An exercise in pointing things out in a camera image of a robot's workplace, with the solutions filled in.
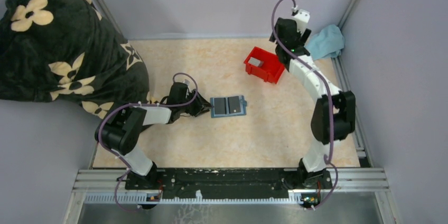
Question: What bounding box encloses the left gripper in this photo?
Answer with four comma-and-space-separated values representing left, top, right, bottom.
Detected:
179, 89, 213, 117

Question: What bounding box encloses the teal card holder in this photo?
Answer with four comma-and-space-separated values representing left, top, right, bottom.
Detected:
210, 95, 247, 118

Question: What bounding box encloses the black VIP credit card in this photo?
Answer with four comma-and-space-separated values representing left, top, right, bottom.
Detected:
227, 96, 241, 114

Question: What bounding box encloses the red plastic bin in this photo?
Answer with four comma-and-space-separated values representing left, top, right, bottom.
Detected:
244, 47, 285, 84

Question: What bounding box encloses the light blue cloth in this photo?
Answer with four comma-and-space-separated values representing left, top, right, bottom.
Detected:
305, 24, 345, 60

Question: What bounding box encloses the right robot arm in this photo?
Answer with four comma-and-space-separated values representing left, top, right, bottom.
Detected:
269, 17, 356, 188

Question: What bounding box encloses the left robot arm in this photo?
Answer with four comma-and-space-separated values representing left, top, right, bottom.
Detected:
95, 82, 213, 189

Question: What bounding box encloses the silver credit cards stack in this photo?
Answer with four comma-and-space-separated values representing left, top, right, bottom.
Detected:
247, 57, 264, 68

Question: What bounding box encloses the black floral blanket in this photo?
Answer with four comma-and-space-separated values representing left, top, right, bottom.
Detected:
1, 0, 152, 118

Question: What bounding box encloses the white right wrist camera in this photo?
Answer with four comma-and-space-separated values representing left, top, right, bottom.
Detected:
293, 9, 311, 24

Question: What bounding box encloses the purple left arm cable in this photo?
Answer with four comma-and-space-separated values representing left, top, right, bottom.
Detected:
97, 72, 199, 213

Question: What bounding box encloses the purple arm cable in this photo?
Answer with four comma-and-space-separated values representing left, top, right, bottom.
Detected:
97, 72, 199, 213
271, 0, 339, 211

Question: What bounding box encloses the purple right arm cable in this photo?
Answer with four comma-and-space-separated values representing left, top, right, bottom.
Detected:
271, 0, 339, 211

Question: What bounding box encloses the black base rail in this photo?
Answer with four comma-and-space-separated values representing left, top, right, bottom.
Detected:
124, 168, 333, 207

